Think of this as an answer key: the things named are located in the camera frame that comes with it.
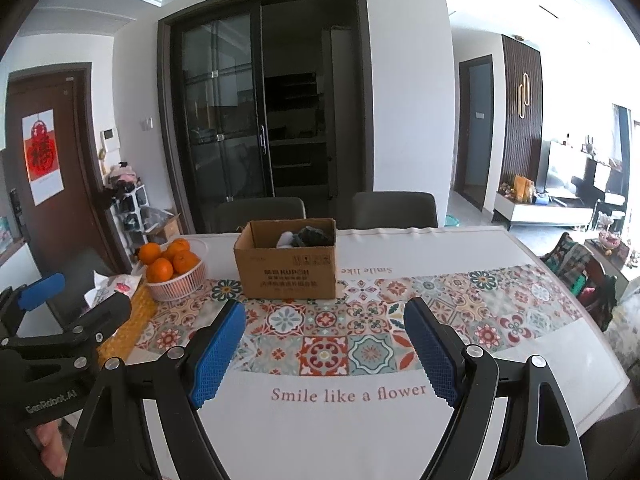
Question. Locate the white slatted plastic basket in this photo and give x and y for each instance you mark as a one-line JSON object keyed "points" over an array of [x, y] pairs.
{"points": [[180, 285]]}

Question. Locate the yellow table runner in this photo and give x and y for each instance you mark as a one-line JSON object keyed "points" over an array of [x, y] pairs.
{"points": [[125, 322]]}

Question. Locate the white wall intercom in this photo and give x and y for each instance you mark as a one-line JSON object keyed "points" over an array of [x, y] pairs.
{"points": [[110, 141]]}

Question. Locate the open cardboard box with flaps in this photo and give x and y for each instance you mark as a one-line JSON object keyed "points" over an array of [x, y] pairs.
{"points": [[165, 230]]}

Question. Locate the orange paper bag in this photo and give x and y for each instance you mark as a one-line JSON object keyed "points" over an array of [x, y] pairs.
{"points": [[524, 189]]}

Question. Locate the white floral patterned tablecloth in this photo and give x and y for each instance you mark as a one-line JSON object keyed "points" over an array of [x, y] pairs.
{"points": [[350, 435]]}

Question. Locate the chair with colourful cushion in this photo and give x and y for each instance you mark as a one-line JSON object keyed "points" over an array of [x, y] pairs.
{"points": [[575, 270]]}

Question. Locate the flat television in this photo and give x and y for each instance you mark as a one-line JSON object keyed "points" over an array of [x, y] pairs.
{"points": [[562, 167]]}

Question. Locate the brown entrance door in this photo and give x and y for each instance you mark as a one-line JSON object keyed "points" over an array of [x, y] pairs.
{"points": [[75, 160]]}

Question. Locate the black upright piano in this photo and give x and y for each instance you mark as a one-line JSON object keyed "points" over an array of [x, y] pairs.
{"points": [[600, 185]]}

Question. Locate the dark glass sliding door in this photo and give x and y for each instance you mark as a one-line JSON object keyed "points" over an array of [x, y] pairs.
{"points": [[220, 110]]}

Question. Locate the brown cardboard box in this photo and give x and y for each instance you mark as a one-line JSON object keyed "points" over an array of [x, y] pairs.
{"points": [[285, 275]]}

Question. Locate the dark interior door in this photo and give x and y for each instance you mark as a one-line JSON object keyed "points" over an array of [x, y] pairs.
{"points": [[472, 135]]}

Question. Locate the narrow dark grey dining chair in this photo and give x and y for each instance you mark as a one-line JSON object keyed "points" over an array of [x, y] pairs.
{"points": [[395, 210]]}

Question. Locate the gold wall ornament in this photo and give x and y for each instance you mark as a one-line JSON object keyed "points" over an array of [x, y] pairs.
{"points": [[523, 97]]}

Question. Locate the black door lock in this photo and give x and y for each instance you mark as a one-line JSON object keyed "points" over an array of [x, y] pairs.
{"points": [[15, 210]]}

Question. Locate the red and white door poster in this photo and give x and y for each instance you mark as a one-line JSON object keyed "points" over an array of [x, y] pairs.
{"points": [[44, 155]]}

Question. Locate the white soft cloth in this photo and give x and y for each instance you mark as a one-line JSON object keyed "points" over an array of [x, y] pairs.
{"points": [[286, 240]]}

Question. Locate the pink and black plush toy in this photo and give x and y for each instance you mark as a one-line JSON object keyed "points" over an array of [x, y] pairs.
{"points": [[122, 176]]}

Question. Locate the dark grey soft cloth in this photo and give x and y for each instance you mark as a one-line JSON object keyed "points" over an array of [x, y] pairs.
{"points": [[315, 237]]}

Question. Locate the wide dark grey dining chair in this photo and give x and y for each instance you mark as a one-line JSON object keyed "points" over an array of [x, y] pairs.
{"points": [[260, 212]]}

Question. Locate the white tv cabinet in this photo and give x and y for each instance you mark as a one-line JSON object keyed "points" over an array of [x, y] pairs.
{"points": [[540, 212]]}

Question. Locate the dark slatted wall panel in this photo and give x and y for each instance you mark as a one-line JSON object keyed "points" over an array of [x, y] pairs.
{"points": [[520, 150]]}

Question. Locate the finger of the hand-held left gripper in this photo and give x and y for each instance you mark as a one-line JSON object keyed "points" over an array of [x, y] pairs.
{"points": [[40, 290], [102, 315]]}

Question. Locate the white shoe rack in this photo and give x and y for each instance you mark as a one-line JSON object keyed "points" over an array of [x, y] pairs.
{"points": [[131, 210]]}

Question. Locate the pile of oranges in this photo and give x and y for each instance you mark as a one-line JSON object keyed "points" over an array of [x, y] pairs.
{"points": [[160, 270]]}

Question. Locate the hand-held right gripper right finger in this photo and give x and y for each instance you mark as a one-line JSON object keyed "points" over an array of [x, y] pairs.
{"points": [[432, 355]]}

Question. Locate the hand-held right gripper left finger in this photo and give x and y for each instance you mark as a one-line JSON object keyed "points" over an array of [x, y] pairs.
{"points": [[217, 360]]}

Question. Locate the tissue pack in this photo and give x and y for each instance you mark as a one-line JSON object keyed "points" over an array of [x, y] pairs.
{"points": [[107, 287]]}

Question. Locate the person's left hand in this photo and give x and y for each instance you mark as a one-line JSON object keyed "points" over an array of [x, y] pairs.
{"points": [[50, 447]]}

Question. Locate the dark green side chair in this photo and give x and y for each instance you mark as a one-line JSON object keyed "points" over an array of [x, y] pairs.
{"points": [[75, 285]]}

